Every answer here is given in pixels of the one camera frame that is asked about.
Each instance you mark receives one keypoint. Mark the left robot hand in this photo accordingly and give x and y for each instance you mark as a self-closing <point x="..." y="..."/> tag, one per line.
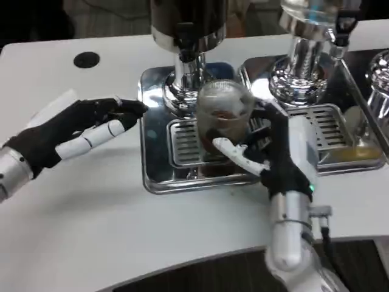
<point x="45" y="143"/>

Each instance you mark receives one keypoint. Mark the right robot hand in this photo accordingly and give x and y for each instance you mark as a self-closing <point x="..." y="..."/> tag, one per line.
<point x="285" y="164"/>

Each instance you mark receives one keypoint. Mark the clear ribbed glass cup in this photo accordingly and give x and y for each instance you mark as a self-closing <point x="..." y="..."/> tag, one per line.
<point x="225" y="100"/>

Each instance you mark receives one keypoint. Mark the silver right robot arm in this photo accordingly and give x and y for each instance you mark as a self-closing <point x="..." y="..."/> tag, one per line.
<point x="288" y="237"/>

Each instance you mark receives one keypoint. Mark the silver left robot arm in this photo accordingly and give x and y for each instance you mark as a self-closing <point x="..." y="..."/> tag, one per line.
<point x="12" y="173"/>

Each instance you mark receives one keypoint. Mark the steel slotted drain grid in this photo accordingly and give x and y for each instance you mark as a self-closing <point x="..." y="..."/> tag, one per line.
<point x="331" y="130"/>
<point x="185" y="143"/>

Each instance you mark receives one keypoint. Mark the steel drip tray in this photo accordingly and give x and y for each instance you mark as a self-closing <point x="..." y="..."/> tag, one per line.
<point x="155" y="170"/>
<point x="354" y="79"/>
<point x="349" y="165"/>

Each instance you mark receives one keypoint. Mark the black chair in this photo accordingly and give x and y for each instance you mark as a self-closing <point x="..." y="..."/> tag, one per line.
<point x="33" y="21"/>

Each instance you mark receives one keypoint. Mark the clear drink dispenser chrome pedestal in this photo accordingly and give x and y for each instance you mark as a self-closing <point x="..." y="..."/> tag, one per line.
<point x="299" y="82"/>

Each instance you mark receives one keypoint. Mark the dark drink dispenser chrome pedestal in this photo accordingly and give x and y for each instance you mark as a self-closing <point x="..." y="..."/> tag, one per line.
<point x="185" y="76"/>

